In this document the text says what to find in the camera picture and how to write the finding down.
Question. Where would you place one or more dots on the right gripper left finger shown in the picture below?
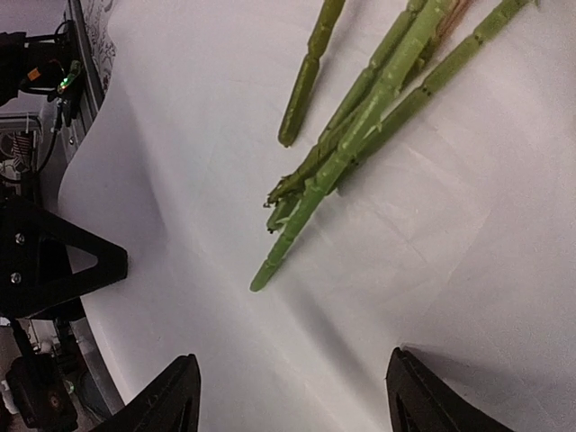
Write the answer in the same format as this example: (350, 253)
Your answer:
(171, 402)

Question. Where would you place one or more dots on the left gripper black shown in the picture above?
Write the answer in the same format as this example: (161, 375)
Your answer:
(47, 261)

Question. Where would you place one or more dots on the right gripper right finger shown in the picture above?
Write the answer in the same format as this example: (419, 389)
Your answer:
(420, 401)

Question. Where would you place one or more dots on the white wrapping paper sheet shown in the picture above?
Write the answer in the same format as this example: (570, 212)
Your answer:
(456, 239)

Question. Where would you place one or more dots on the bouquet of fake flowers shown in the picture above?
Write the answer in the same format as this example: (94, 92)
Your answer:
(374, 109)

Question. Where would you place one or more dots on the floral patterned tablecloth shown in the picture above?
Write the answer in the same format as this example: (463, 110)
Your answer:
(96, 15)

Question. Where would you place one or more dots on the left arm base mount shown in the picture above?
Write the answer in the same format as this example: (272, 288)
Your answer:
(38, 65)

